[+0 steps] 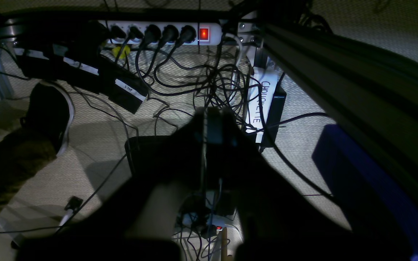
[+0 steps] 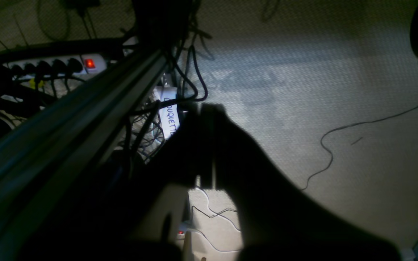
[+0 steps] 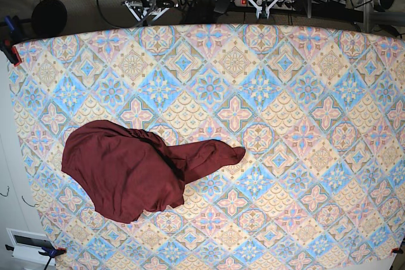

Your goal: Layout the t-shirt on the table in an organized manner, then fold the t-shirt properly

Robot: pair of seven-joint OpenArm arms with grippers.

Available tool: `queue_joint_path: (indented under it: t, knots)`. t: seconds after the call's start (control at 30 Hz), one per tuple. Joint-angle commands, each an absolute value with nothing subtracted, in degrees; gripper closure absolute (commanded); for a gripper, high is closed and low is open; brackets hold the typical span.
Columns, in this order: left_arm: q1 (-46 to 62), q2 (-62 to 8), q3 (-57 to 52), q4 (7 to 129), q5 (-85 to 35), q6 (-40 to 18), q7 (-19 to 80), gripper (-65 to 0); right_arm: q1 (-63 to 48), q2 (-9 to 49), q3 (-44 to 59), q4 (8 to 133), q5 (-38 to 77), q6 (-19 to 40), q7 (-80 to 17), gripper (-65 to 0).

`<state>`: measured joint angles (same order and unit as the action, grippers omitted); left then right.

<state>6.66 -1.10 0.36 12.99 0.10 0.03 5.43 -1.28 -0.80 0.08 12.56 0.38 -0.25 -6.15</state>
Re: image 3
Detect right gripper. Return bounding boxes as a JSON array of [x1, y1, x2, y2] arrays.
[[122, 0, 175, 14]]

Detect maroon long-sleeve t-shirt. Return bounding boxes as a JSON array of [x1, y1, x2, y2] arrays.
[[61, 120, 246, 224]]

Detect white power strip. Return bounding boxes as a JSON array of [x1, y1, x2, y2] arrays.
[[234, 0, 288, 9]]

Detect patterned tile tablecloth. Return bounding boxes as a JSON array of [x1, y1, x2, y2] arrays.
[[7, 25, 404, 269]]

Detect blue clamp upper left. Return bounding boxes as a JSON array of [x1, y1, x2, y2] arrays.
[[4, 15, 23, 43]]

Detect blue clamp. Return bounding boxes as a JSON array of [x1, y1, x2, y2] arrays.
[[5, 245, 66, 269], [4, 15, 23, 43]]

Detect orange black clamp upper left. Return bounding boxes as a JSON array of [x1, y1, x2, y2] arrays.
[[0, 40, 22, 66]]

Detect blue clamp lower left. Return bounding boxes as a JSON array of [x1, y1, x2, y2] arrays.
[[5, 245, 66, 269]]

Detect white floor outlet box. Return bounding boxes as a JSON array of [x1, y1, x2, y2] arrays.
[[6, 228, 52, 265]]

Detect orange clamp lower right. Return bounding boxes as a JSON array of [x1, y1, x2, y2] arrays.
[[391, 248, 404, 254]]

